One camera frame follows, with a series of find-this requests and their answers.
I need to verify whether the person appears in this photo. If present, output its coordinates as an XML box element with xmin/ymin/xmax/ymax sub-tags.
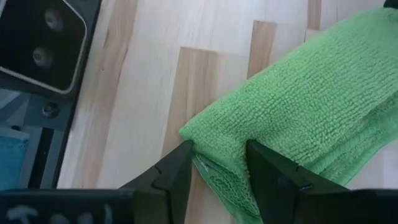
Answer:
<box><xmin>0</xmin><ymin>135</ymin><xmax>30</xmax><ymax>191</ymax></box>

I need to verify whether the green microfiber towel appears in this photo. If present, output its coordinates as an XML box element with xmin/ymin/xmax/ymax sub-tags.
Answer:
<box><xmin>178</xmin><ymin>7</ymin><xmax>398</xmax><ymax>224</ymax></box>

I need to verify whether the black table-level camera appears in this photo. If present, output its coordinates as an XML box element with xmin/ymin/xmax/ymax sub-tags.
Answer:
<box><xmin>0</xmin><ymin>0</ymin><xmax>88</xmax><ymax>96</ymax></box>

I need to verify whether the black metal table frame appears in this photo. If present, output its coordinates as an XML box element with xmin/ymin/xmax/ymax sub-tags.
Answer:
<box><xmin>0</xmin><ymin>0</ymin><xmax>103</xmax><ymax>190</ymax></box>

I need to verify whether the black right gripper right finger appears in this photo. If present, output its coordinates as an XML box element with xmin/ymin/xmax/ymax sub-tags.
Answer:
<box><xmin>246</xmin><ymin>139</ymin><xmax>398</xmax><ymax>224</ymax></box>

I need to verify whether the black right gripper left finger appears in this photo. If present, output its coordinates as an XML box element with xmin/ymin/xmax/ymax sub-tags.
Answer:
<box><xmin>0</xmin><ymin>139</ymin><xmax>195</xmax><ymax>224</ymax></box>

